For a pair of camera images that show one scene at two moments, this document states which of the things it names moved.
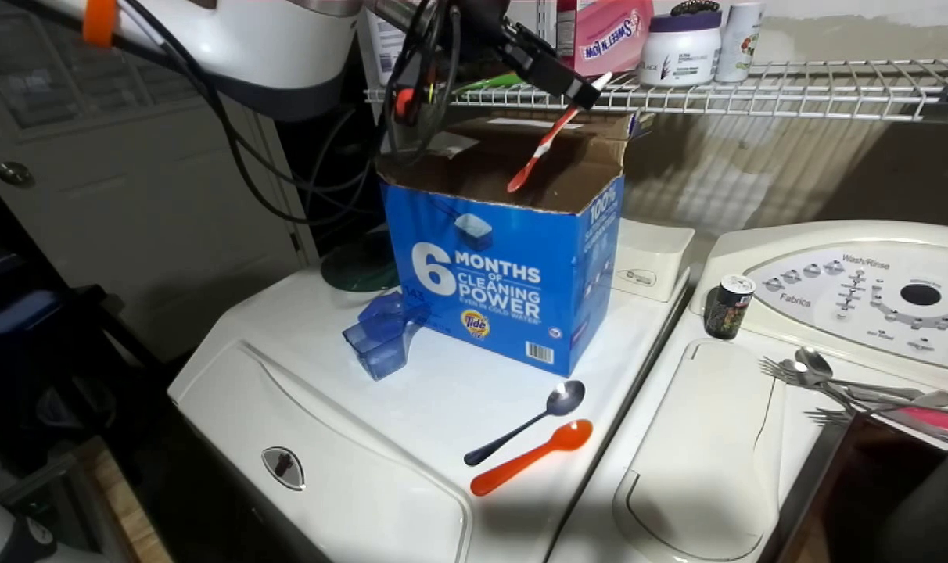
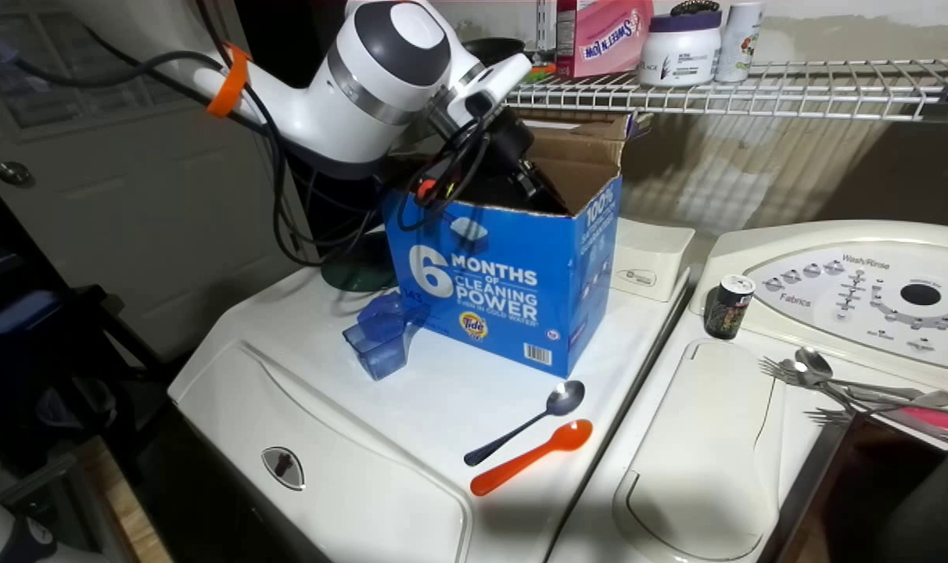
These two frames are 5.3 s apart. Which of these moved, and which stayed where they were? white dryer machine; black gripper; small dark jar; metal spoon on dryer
Moved: black gripper
Stayed: white dryer machine; metal spoon on dryer; small dark jar
